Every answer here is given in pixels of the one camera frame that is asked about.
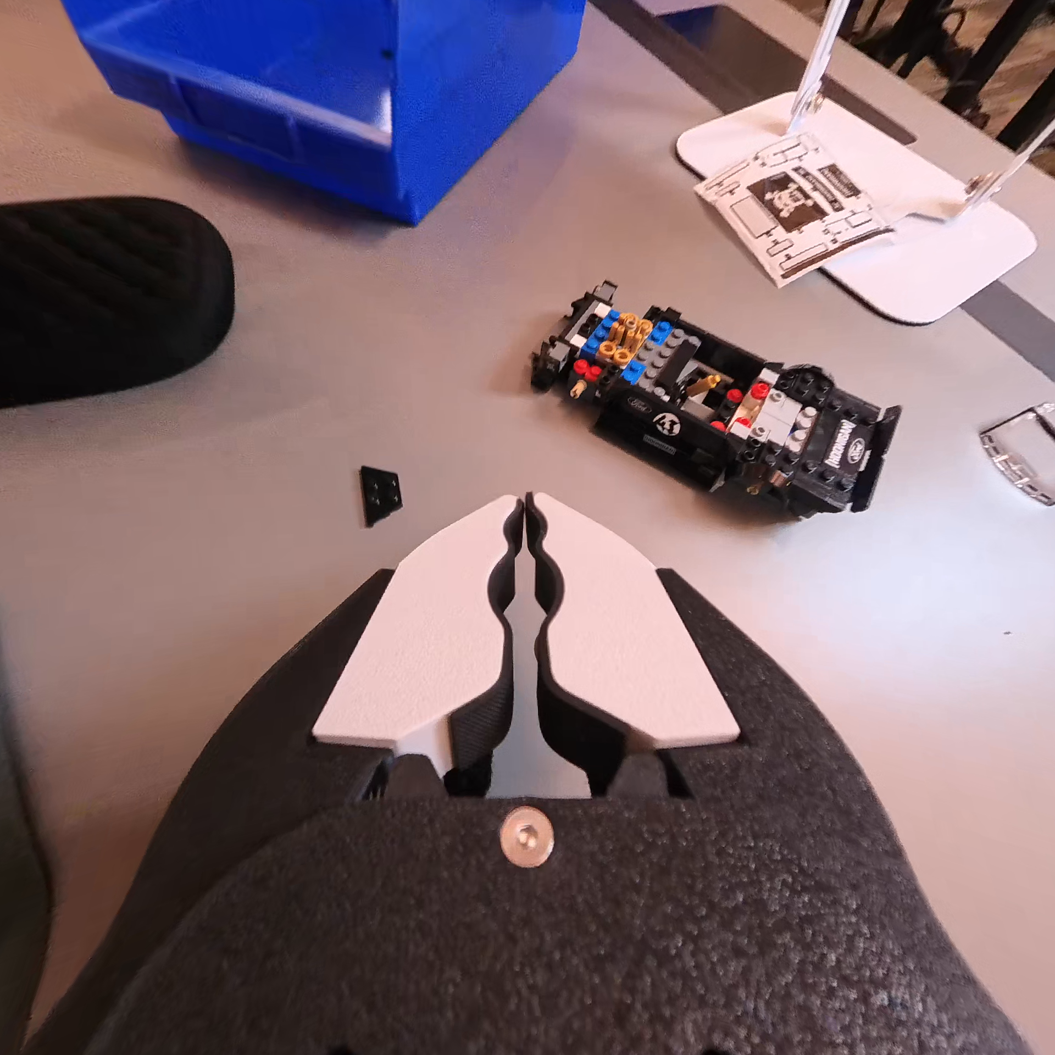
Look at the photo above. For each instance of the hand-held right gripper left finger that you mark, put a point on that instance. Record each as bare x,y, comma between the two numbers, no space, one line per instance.
412,651

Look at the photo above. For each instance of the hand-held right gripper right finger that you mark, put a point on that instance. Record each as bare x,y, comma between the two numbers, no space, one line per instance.
643,651

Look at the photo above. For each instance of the black lego wedge plate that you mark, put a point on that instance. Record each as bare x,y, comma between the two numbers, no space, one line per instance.
379,493

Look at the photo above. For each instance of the partly built lego car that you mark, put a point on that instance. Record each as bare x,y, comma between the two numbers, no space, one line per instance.
676,412

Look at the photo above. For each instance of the transparent lego windshield piece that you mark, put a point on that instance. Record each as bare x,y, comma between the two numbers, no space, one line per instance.
1022,461

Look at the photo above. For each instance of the person's green top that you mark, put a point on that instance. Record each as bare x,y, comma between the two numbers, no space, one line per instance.
21,865

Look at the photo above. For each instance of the black and white sticker sheet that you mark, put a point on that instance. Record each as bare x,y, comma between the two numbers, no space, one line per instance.
791,206

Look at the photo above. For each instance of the book stand with white base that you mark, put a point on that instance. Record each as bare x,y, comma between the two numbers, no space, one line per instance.
948,264

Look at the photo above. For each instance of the wooden desk with black legs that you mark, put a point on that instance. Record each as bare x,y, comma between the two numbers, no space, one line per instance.
1001,49

